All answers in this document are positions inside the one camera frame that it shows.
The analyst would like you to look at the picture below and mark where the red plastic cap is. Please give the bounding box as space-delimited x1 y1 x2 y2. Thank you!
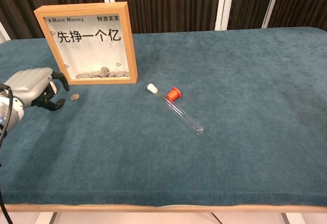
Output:
166 87 182 101

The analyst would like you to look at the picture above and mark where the white table leg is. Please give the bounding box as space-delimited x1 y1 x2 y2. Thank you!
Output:
35 211 58 224
281 212 305 224

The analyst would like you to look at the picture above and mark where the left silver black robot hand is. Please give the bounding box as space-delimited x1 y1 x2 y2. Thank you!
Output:
4 67 70 111

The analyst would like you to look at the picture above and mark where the blue table cloth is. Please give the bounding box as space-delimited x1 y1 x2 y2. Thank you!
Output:
0 26 327 207

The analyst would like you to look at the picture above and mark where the wooden framed coin bank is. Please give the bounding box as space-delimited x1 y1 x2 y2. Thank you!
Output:
33 1 138 85

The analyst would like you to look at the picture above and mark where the clear glass test tube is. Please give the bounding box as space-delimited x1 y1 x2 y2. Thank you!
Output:
154 87 205 136

